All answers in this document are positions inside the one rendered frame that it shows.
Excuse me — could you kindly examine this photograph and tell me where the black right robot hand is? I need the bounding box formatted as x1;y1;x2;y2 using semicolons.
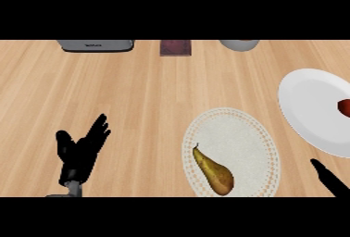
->
309;158;350;198

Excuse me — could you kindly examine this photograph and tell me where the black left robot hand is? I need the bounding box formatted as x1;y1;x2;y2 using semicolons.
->
55;113;112;187

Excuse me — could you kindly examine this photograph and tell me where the white round plate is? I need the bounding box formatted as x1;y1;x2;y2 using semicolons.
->
278;68;350;159

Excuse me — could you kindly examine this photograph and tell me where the white oval placemat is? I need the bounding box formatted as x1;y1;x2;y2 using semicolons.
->
180;106;282;198

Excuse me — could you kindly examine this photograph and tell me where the red round fruit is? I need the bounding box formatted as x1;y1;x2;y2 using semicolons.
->
337;98;350;119

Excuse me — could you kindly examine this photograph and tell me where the yellow-brown pear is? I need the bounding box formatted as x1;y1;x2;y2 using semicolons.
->
192;143;235;196

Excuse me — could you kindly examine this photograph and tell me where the grey flat appliance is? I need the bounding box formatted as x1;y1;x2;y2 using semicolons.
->
56;39;136;53

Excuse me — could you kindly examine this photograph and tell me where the dark maroon box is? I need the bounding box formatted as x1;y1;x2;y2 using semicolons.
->
158;39;193;57

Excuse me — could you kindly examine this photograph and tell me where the grey round bowl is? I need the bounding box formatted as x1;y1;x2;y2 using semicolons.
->
219;39;261;53

